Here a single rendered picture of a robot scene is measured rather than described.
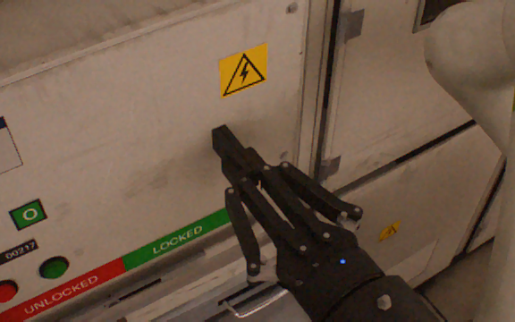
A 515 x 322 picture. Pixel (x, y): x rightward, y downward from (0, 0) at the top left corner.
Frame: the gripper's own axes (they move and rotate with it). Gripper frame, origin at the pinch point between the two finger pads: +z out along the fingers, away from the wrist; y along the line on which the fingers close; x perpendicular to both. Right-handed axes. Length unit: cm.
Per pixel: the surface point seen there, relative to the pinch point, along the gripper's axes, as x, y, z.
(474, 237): -108, 95, 14
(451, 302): -123, 82, 5
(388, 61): -12.0, 36.1, 14.2
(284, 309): -38.3, 7.0, -1.8
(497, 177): -79, 95, 16
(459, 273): -123, 92, 12
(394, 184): -49, 46, 14
